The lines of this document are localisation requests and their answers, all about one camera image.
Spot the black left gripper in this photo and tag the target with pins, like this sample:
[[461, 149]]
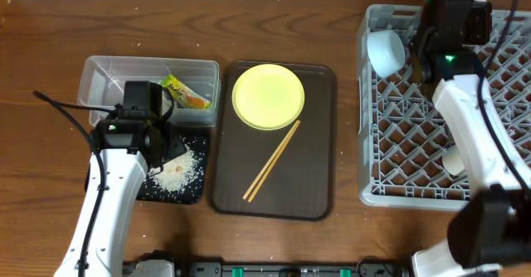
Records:
[[177, 146]]

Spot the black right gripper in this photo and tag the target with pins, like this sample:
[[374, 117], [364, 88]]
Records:
[[481, 13]]

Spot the green snack wrapper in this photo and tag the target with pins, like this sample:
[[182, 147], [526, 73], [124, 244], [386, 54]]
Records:
[[184, 95]]

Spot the blue bowl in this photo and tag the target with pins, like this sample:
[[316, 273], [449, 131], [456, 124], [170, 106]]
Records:
[[385, 52]]

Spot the yellow plate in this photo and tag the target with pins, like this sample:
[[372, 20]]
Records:
[[268, 97]]

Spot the small white cup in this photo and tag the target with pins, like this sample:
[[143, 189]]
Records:
[[452, 161]]

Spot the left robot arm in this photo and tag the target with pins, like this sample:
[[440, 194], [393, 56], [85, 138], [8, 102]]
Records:
[[97, 246]]

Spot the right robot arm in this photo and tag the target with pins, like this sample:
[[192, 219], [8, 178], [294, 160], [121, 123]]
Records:
[[493, 229]]

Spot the grey dishwasher rack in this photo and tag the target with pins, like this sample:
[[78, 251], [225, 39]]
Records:
[[401, 139]]

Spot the pile of rice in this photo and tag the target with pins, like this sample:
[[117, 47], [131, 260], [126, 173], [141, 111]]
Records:
[[178, 173]]

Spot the black tray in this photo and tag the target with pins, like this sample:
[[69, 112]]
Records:
[[195, 190]]

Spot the clear plastic bin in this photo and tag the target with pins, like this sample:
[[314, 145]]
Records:
[[103, 79]]

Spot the brown serving tray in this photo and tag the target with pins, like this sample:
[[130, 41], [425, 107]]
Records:
[[300, 186]]

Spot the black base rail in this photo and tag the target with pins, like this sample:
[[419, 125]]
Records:
[[164, 263]]

